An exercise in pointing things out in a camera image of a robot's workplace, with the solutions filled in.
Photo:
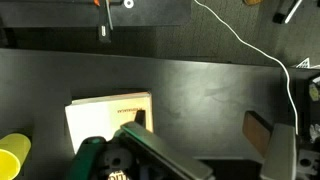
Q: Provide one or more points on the small brown object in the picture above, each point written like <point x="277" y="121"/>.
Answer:
<point x="251" y="2"/>

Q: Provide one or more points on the gripper grey right finger with brown pad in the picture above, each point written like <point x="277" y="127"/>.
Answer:
<point x="280" y="153"/>

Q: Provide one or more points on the yellow plastic cup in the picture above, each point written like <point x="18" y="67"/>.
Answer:
<point x="13" y="153"/>

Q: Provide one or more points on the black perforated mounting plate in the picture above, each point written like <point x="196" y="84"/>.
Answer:
<point x="50" y="13"/>

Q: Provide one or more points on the black clamp with orange tips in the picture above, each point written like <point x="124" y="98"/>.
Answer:
<point x="104" y="31"/>

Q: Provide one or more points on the orange and white book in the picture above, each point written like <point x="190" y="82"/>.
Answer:
<point x="96" y="116"/>

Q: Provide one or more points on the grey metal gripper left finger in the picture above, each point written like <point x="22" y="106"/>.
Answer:
<point x="166" y="151"/>

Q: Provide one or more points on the white patterned paper tag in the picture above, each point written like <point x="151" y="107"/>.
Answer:
<point x="304" y="64"/>

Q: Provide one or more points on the black and white marker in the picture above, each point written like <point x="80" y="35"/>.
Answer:
<point x="279" y="16"/>

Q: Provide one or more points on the small white washer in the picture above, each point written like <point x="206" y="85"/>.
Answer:
<point x="125" y="3"/>

